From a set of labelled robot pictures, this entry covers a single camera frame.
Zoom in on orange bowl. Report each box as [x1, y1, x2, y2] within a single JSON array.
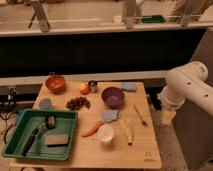
[[45, 75, 66, 93]]

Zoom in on orange fruit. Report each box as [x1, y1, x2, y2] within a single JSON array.
[[79, 83, 89, 95]]

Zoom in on orange carrot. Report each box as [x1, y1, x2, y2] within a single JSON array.
[[81, 121, 104, 137]]

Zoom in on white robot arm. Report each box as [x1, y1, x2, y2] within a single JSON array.
[[159, 61, 213, 116]]

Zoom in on purple bowl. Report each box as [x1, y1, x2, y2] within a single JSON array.
[[101, 87, 125, 109]]

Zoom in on black handled brush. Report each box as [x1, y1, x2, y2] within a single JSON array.
[[21, 115, 56, 156]]

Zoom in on metal spoon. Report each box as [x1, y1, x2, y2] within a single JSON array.
[[133, 104, 148, 126]]

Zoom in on black cables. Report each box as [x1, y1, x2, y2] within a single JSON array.
[[0, 85, 18, 145]]

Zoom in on wooden board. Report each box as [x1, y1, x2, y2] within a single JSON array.
[[10, 82, 162, 169]]

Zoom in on small metal cup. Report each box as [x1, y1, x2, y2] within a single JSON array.
[[88, 80, 98, 93]]

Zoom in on grey sponge block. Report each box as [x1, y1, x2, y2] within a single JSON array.
[[45, 134, 69, 147]]

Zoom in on grey-blue round lid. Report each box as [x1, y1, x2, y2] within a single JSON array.
[[39, 98, 52, 109]]

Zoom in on green plastic tray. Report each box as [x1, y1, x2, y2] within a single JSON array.
[[2, 109, 78, 161]]

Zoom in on grey-blue cloth piece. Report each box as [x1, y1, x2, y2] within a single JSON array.
[[102, 110, 119, 123]]

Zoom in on white cup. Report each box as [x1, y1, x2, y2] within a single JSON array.
[[97, 124, 114, 145]]

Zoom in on dark grape bunch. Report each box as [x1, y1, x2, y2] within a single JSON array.
[[66, 96, 91, 111]]

